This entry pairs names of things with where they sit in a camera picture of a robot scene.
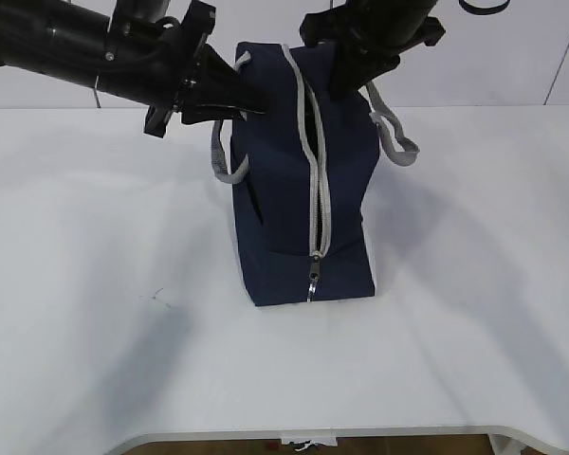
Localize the white tape scrap table edge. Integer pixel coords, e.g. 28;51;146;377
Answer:
280;433;339;452

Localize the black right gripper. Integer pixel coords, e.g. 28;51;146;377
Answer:
300;0;445;100

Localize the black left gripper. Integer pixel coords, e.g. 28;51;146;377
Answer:
99;1;269;137

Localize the navy blue lunch bag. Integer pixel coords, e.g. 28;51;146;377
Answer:
211;42;419;307

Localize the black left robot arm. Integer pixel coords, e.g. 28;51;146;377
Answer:
0;1;268;137

